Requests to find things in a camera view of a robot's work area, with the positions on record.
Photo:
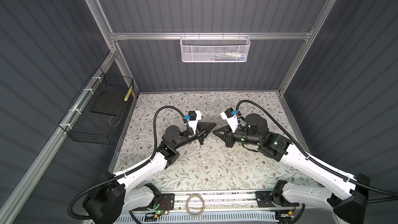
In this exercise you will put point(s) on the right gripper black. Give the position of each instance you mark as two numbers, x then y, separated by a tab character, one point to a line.
230	135

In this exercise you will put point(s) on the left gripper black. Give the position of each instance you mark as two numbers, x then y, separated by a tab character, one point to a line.
200	132

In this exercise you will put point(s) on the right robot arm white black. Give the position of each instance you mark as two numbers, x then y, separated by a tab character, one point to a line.
337	194

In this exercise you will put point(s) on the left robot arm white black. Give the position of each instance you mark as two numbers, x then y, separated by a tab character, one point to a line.
106	203

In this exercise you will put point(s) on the tape roll clear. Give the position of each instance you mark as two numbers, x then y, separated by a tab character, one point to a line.
195	205

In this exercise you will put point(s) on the items in white basket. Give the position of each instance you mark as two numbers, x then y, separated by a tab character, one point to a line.
225	57

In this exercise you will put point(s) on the yellow marker in black basket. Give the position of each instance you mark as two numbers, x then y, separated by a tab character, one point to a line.
126	98

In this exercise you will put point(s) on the black pad in basket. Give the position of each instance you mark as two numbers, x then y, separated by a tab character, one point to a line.
108	103

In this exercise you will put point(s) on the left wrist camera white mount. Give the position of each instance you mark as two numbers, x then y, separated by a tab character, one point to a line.
191	121

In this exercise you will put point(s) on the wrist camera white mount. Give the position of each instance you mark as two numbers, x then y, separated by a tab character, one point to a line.
230	115
191	121

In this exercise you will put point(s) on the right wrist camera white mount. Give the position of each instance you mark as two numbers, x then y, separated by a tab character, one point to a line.
230	115

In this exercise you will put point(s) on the white wire mesh basket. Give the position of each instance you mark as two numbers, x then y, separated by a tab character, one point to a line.
194	47

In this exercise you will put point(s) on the black wire basket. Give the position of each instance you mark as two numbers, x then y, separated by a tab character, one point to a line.
81	125

